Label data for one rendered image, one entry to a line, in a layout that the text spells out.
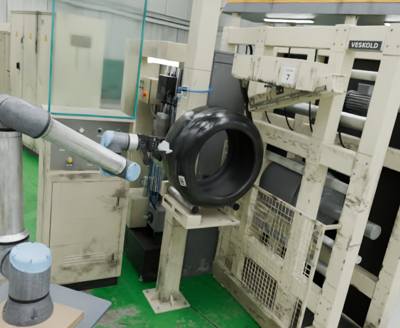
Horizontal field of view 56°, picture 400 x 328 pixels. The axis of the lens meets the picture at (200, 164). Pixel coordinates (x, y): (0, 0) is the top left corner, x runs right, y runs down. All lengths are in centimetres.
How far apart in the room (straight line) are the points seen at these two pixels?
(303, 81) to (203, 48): 68
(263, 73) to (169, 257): 137
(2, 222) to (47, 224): 98
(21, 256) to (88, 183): 109
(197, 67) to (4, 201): 132
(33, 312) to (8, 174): 55
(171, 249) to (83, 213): 64
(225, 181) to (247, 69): 72
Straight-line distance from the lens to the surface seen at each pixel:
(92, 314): 180
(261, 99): 239
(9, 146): 162
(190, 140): 198
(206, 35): 237
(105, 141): 189
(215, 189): 243
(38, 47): 590
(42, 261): 161
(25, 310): 169
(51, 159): 257
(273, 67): 212
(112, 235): 281
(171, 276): 278
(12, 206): 169
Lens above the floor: 170
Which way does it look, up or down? 15 degrees down
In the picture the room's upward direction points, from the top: 8 degrees clockwise
